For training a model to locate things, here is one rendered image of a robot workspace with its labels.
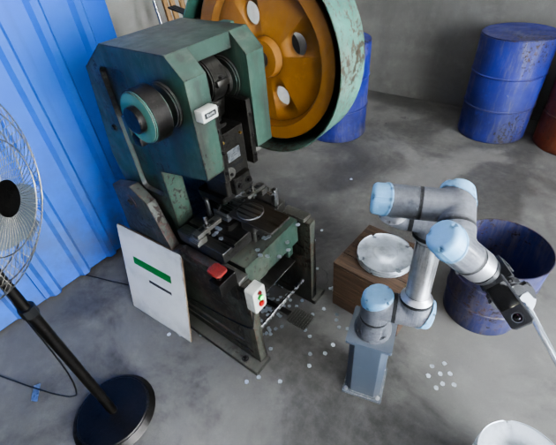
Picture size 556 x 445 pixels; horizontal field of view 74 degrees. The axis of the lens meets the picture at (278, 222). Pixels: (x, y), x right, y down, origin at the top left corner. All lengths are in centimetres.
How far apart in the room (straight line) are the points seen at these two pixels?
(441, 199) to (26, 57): 207
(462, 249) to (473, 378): 143
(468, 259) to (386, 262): 120
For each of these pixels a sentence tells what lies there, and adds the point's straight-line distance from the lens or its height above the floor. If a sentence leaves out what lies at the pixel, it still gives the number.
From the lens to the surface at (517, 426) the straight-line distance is 177.
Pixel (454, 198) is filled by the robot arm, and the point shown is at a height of 133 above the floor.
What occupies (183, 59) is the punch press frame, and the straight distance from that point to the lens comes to 131.
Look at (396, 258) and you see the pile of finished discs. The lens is 203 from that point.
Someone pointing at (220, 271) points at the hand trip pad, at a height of 76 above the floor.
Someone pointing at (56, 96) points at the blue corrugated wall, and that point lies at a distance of 245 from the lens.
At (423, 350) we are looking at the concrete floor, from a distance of 219.
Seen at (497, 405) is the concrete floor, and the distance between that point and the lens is 215.
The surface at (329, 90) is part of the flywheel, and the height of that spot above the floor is 125.
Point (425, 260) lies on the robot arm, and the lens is 133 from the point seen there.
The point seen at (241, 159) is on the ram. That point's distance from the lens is 160.
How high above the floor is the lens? 182
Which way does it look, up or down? 40 degrees down
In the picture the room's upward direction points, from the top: 6 degrees counter-clockwise
